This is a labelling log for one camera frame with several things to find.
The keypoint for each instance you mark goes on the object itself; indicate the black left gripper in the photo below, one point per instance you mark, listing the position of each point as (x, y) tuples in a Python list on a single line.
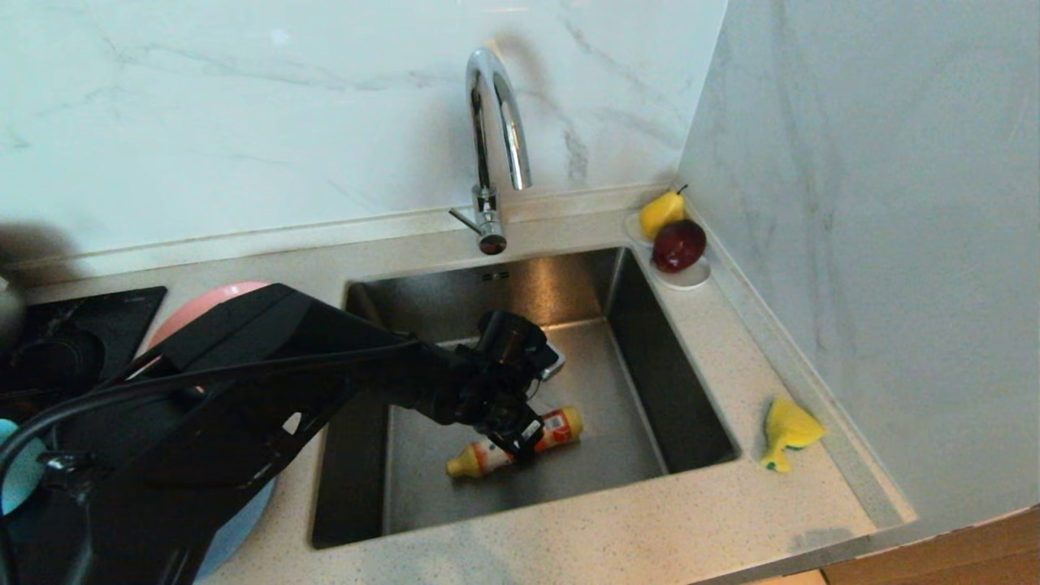
[(496, 374)]

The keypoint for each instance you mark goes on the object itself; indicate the orange dish soap bottle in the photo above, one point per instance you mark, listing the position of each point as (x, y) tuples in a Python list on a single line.
[(561, 426)]

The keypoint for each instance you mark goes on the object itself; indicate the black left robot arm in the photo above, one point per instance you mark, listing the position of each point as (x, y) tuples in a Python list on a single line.
[(244, 439)]

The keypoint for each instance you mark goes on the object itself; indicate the stainless steel sink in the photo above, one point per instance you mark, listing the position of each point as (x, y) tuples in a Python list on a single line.
[(617, 455)]

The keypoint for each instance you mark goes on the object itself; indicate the yellow sponge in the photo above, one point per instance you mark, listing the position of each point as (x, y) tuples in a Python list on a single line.
[(792, 426)]

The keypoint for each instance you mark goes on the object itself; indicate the chrome gooseneck faucet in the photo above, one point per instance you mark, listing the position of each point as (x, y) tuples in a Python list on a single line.
[(486, 203)]

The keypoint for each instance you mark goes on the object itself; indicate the small white dish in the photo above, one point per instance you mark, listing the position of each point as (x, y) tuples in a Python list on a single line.
[(689, 281)]

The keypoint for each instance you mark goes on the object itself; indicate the dark red apple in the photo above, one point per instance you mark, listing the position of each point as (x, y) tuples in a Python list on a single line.
[(678, 246)]

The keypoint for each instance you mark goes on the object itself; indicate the yellow pear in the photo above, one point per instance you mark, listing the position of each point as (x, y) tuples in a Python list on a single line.
[(660, 214)]

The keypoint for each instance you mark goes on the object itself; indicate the blue plate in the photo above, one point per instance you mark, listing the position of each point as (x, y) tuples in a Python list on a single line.
[(244, 520)]

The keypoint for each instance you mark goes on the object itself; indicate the pink plate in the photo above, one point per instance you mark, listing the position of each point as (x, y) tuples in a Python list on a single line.
[(203, 305)]

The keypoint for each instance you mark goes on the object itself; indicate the black glass cooktop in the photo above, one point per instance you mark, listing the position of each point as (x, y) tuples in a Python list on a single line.
[(97, 325)]

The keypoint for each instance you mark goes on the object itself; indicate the teal cup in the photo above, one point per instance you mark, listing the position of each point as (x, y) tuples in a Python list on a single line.
[(20, 489)]

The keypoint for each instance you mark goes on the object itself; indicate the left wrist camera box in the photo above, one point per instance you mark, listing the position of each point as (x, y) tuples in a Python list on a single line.
[(552, 363)]

